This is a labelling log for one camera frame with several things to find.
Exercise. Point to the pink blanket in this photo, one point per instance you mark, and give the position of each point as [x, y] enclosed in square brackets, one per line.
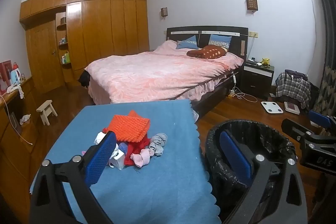
[144, 74]

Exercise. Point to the brown wall lamp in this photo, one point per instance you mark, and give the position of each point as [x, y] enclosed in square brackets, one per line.
[164, 12]
[252, 3]

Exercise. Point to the trash bin with black bag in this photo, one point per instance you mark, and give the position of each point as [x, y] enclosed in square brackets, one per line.
[218, 174]

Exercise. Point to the brown dotted pillow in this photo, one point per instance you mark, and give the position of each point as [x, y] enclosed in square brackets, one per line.
[207, 52]

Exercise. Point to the green bottle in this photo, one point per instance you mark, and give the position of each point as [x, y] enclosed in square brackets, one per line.
[66, 58]

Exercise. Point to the black cloth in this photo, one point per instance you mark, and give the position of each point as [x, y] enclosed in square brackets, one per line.
[84, 79]

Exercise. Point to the dark bag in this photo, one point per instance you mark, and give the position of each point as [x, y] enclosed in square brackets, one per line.
[295, 74]

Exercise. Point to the wall socket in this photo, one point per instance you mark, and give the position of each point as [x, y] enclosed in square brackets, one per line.
[253, 34]

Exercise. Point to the small wooden stool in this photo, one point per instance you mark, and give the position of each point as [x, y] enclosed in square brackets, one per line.
[47, 108]

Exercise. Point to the wooden side cabinet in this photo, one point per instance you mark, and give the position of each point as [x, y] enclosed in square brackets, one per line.
[10, 150]

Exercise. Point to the white and blue carton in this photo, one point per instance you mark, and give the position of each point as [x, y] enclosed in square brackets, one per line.
[118, 161]

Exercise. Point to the blue pillow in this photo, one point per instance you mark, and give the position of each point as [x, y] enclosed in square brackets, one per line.
[220, 40]
[187, 43]

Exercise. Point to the dark wooden bed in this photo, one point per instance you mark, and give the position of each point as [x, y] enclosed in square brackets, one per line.
[210, 29]

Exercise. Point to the dark nightstand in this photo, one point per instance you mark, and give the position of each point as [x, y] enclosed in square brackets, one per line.
[256, 79]

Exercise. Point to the plaid shirt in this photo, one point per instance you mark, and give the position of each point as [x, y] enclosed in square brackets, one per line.
[291, 88]

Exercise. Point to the white balled sock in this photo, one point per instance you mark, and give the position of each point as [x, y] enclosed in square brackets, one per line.
[99, 138]

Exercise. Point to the wooden door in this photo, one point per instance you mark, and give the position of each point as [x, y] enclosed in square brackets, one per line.
[44, 61]

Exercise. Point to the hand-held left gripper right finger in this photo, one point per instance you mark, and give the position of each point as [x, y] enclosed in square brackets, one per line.
[236, 155]

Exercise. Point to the white bathroom scale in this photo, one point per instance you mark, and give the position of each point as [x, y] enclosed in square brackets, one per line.
[272, 107]

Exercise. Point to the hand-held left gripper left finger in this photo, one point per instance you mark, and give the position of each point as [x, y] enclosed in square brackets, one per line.
[101, 158]

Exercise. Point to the wooden wardrobe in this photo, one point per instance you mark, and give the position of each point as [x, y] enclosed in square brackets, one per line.
[105, 29]

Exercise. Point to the red photo frame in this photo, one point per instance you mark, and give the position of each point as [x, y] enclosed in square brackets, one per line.
[4, 74]

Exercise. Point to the floor power strip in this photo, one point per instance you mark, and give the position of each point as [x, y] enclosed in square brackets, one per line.
[231, 95]

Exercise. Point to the yellow plush toy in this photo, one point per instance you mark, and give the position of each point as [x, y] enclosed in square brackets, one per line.
[265, 62]

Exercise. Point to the red fabric glove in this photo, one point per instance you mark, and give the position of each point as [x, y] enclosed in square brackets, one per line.
[134, 146]

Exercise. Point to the grey sock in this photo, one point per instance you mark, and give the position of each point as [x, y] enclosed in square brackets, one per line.
[158, 144]

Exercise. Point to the blue and white kettle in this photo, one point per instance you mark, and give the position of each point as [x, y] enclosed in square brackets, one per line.
[15, 77]

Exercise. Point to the red and white scale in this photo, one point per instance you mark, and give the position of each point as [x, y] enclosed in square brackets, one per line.
[292, 107]

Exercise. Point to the blue tablecloth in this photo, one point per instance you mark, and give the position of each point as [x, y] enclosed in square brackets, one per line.
[157, 187]

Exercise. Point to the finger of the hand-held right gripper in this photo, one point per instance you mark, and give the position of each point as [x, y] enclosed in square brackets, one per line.
[319, 118]
[291, 129]

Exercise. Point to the white crumpled cloth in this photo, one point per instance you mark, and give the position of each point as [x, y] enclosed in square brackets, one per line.
[25, 119]

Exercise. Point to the pink sock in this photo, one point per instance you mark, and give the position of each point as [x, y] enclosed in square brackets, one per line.
[140, 158]

